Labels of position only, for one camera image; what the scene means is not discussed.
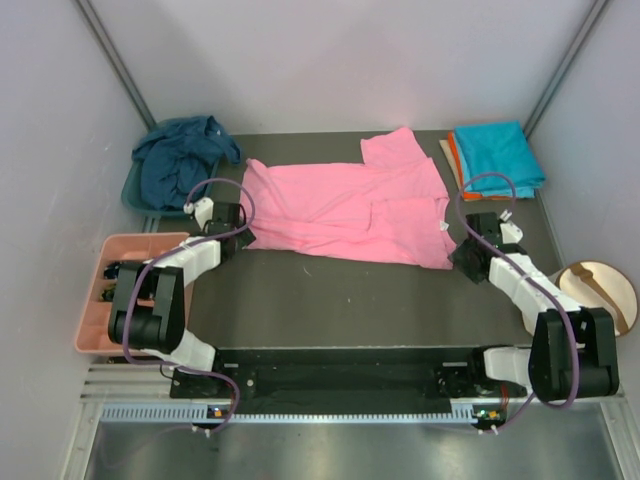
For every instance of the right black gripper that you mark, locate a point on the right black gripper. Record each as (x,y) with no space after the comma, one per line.
(459,257)

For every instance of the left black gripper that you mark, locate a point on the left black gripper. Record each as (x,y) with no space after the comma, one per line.
(244,238)

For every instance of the pink t shirt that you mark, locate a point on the pink t shirt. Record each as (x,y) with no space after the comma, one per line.
(388,208)

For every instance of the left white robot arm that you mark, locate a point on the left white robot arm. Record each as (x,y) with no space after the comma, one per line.
(149,311)

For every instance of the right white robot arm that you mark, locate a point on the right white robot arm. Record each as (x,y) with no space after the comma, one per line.
(573,351)

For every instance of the folded orange t shirt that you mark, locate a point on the folded orange t shirt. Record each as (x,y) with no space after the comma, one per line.
(463,174)

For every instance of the dark blue t shirt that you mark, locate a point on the dark blue t shirt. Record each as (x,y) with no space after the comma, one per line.
(185,160)

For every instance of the teal plastic basket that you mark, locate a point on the teal plastic basket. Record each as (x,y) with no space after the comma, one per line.
(131,192)

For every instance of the folded turquoise t shirt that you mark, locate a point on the folded turquoise t shirt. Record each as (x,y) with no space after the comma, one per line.
(501,148)

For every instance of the folded beige t shirt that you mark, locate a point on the folded beige t shirt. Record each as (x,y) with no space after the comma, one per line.
(448,152)

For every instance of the dark patterned item back left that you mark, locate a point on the dark patterned item back left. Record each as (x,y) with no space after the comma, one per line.
(111,271)

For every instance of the dark patterned item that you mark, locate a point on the dark patterned item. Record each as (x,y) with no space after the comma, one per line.
(108,293)
(111,271)

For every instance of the dark patterned item front left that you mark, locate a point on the dark patterned item front left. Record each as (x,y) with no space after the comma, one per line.
(108,293)

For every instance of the pink compartment tray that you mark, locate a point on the pink compartment tray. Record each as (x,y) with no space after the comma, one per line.
(91,335)

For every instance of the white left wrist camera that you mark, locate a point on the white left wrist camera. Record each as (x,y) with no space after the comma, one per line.
(200,211)

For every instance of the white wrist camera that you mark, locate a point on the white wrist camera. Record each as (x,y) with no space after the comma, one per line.
(200,211)
(510,232)

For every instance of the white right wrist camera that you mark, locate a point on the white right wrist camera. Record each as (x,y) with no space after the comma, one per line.
(510,232)

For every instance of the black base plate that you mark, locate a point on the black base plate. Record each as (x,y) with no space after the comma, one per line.
(431,372)

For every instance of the grey slotted cable duct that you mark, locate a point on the grey slotted cable duct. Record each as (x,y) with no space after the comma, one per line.
(209,414)

